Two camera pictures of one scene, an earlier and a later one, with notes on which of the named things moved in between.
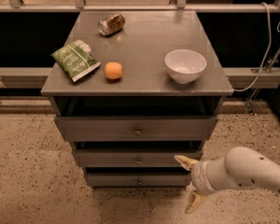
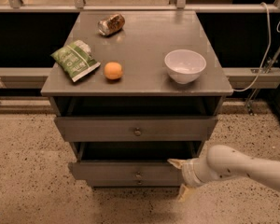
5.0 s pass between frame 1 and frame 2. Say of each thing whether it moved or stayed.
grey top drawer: stayed
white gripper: moved
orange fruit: stayed
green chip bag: stayed
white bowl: stayed
